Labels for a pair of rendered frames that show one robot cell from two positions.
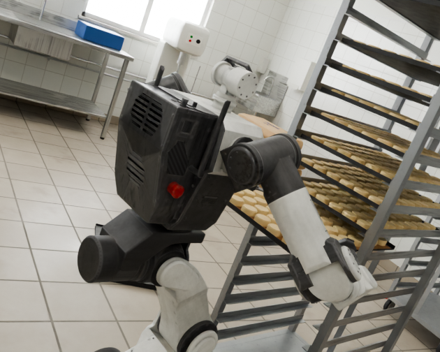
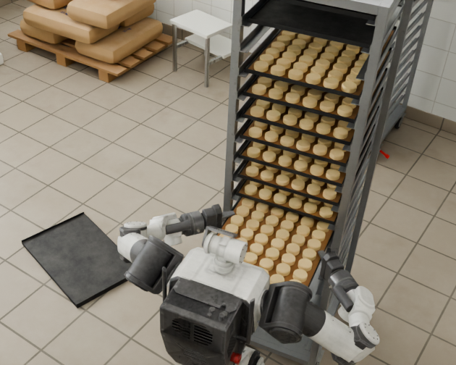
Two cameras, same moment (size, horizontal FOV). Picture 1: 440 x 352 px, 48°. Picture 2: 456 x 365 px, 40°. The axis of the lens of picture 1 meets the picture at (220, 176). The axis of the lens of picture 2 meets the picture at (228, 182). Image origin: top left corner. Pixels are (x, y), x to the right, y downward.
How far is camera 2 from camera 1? 1.29 m
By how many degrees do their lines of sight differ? 31
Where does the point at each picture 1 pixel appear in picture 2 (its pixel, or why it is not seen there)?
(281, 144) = (300, 300)
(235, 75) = (231, 254)
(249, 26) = not seen: outside the picture
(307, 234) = (342, 345)
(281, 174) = (310, 321)
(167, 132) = (223, 345)
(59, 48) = not seen: outside the picture
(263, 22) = not seen: outside the picture
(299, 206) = (331, 332)
